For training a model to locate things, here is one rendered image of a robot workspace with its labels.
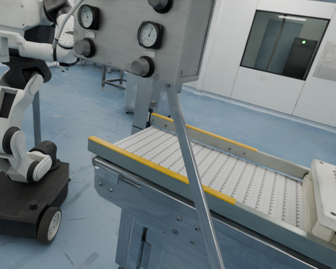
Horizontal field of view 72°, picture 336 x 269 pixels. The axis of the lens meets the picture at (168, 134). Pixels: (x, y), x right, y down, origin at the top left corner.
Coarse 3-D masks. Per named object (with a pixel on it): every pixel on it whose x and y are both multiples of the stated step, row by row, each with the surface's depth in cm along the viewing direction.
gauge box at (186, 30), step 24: (96, 0) 38; (120, 0) 36; (144, 0) 34; (192, 0) 31; (216, 0) 38; (120, 24) 37; (168, 24) 33; (192, 24) 34; (96, 48) 40; (120, 48) 38; (144, 48) 36; (168, 48) 34; (192, 48) 37; (168, 72) 35; (192, 72) 40
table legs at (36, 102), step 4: (36, 92) 184; (36, 96) 185; (36, 100) 187; (36, 104) 188; (36, 108) 189; (36, 112) 190; (36, 116) 192; (36, 120) 193; (40, 120) 196; (36, 124) 194; (40, 124) 197; (36, 128) 195; (40, 128) 198; (36, 132) 197; (40, 132) 200; (36, 136) 198; (40, 136) 201; (36, 140) 200; (40, 140) 202; (36, 144) 201
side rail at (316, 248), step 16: (96, 144) 51; (112, 160) 51; (128, 160) 48; (144, 176) 47; (160, 176) 46; (176, 192) 45; (224, 208) 41; (240, 208) 39; (256, 224) 39; (272, 224) 37; (288, 224) 38; (288, 240) 37; (304, 240) 36; (320, 240) 35; (320, 256) 35
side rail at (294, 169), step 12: (156, 120) 75; (192, 132) 70; (216, 144) 67; (228, 144) 66; (240, 156) 65; (252, 156) 63; (264, 156) 62; (276, 156) 62; (276, 168) 61; (288, 168) 60; (300, 168) 59
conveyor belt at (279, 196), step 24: (120, 144) 60; (144, 144) 62; (168, 144) 65; (192, 144) 68; (168, 168) 54; (216, 168) 58; (240, 168) 60; (264, 168) 62; (240, 192) 50; (264, 192) 52; (288, 192) 53; (288, 216) 45
